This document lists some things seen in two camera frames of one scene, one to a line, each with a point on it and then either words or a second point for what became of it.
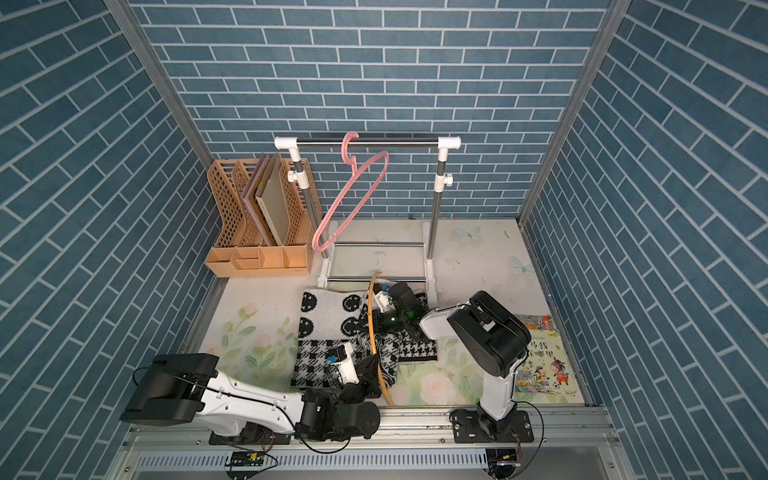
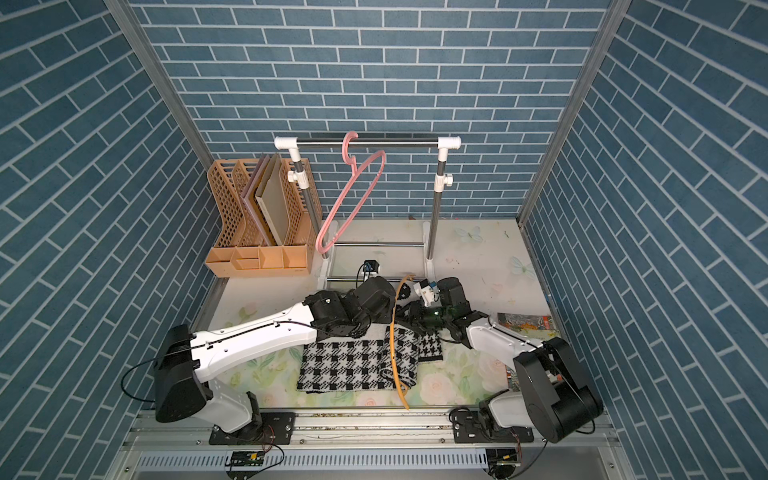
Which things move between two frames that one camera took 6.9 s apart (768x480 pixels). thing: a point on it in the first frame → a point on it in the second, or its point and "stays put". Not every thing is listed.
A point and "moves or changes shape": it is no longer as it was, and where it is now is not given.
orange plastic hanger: x=373 y=339 → x=392 y=345
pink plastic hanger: x=338 y=199 stays put
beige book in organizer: x=272 y=195 stays put
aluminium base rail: x=412 y=445 stays put
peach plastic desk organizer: x=239 y=250 stays put
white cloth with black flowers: x=330 y=315 moves or changes shape
